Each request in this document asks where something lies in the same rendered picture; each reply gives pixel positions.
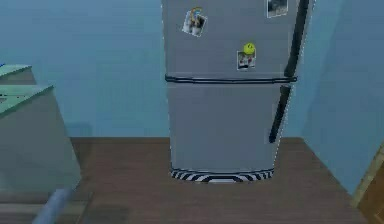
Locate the dark photo on fridge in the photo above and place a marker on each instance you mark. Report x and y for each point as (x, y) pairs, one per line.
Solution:
(276, 7)

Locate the grey fridge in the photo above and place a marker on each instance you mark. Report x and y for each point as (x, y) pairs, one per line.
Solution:
(220, 126)

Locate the photo with yellow clip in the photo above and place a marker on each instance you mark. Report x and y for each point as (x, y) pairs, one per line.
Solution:
(194, 22)

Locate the wooden room door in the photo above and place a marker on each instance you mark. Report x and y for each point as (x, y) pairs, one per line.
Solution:
(373, 190)

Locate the photo with yellow smiley magnet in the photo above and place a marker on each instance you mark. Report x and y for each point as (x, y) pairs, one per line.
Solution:
(246, 58)

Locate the grey cabinet with green top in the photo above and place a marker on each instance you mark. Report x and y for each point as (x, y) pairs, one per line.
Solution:
(30, 140)

